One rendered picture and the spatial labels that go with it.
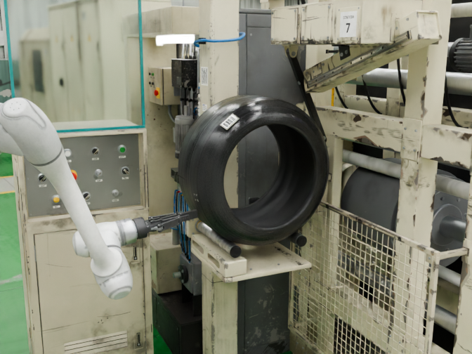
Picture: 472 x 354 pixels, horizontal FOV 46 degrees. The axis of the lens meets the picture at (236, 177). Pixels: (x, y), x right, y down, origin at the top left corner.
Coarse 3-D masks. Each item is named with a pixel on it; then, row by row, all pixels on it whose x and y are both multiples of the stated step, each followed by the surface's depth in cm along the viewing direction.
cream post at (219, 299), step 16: (208, 0) 219; (224, 0) 220; (208, 16) 221; (224, 16) 221; (208, 32) 222; (224, 32) 223; (208, 48) 223; (224, 48) 224; (208, 64) 225; (224, 64) 226; (208, 80) 227; (224, 80) 227; (208, 96) 228; (224, 96) 228; (224, 176) 236; (208, 272) 247; (208, 288) 249; (224, 288) 247; (208, 304) 251; (224, 304) 249; (208, 320) 253; (224, 320) 251; (208, 336) 255; (224, 336) 253; (208, 352) 257; (224, 352) 255
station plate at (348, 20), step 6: (342, 12) 184; (348, 12) 181; (354, 12) 178; (342, 18) 184; (348, 18) 181; (354, 18) 179; (342, 24) 185; (348, 24) 181; (354, 24) 179; (342, 30) 185; (348, 30) 182; (354, 30) 179; (342, 36) 185; (348, 36) 182; (354, 36) 179
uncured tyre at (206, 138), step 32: (256, 96) 207; (192, 128) 207; (224, 128) 193; (256, 128) 195; (288, 128) 229; (192, 160) 197; (224, 160) 192; (288, 160) 235; (320, 160) 209; (192, 192) 199; (224, 192) 195; (288, 192) 235; (320, 192) 213; (224, 224) 199; (256, 224) 230; (288, 224) 209
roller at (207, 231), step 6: (198, 228) 231; (204, 228) 225; (210, 228) 223; (204, 234) 225; (210, 234) 219; (216, 234) 216; (216, 240) 213; (222, 240) 210; (228, 240) 209; (222, 246) 209; (228, 246) 205; (234, 246) 203; (228, 252) 204; (234, 252) 203; (240, 252) 204
